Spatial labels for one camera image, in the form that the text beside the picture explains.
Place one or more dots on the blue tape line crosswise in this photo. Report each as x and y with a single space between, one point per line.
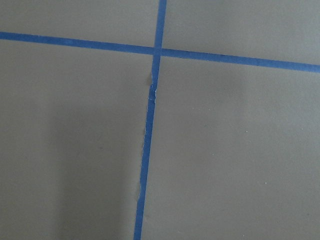
173 53

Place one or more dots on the blue tape line lengthwise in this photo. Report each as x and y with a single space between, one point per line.
144 168

